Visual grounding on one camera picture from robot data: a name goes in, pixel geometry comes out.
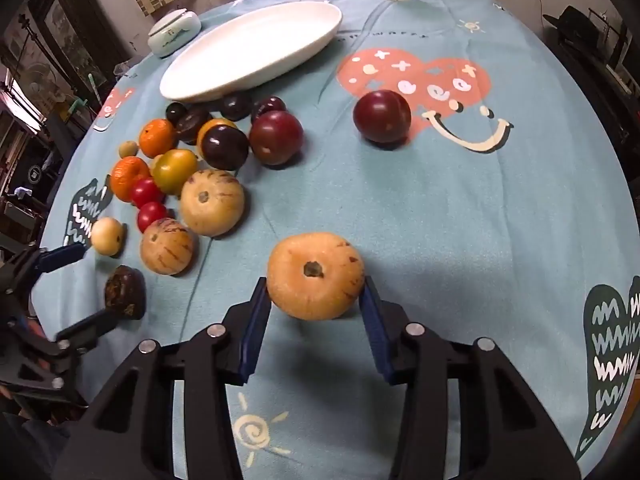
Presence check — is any orange tangerine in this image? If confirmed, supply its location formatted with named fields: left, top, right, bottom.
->
left=138, top=118, right=179, bottom=159
left=110, top=156, right=151, bottom=203

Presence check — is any yellow-green tomato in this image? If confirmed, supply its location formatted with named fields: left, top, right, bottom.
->
left=151, top=148, right=199, bottom=196

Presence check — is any large red plum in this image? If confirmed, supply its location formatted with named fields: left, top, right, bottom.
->
left=353, top=89, right=412, bottom=144

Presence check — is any white oval plate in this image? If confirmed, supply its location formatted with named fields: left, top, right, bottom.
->
left=159, top=1, right=343, bottom=103

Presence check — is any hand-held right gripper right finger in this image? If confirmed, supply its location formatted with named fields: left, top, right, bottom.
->
left=359, top=276, right=583, bottom=480

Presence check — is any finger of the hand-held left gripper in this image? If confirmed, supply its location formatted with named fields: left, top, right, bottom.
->
left=0, top=309, right=121, bottom=391
left=0, top=244, right=87, bottom=306

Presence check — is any pale green ceramic lidded jar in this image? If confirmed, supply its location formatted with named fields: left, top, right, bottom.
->
left=147, top=8, right=202, bottom=58

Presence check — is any black hat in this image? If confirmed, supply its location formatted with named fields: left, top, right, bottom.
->
left=542, top=6, right=608, bottom=46

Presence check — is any striped tan pepino melon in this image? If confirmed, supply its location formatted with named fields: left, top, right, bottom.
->
left=139, top=218, right=197, bottom=276

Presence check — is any dark brown wrinkled fruit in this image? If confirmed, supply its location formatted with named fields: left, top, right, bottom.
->
left=103, top=265, right=147, bottom=321

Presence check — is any yellow-orange round fruit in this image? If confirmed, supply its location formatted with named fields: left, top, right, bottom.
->
left=196, top=118, right=239, bottom=158

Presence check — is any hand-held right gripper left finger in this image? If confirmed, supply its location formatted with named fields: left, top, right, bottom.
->
left=52, top=276, right=273, bottom=480

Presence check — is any large tan pepino melon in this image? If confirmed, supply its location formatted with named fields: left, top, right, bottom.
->
left=266, top=232, right=366, bottom=322

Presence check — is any red-purple plum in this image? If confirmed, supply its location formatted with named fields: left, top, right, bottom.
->
left=249, top=110, right=304, bottom=166

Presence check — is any dark framed picture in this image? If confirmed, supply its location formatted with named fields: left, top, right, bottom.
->
left=27, top=0, right=126, bottom=96

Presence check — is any red cherry tomato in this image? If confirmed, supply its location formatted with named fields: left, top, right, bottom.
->
left=137, top=201, right=169, bottom=233
left=130, top=177, right=166, bottom=208

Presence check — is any small cream round fruit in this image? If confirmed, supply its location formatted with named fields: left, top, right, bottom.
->
left=90, top=217, right=124, bottom=256

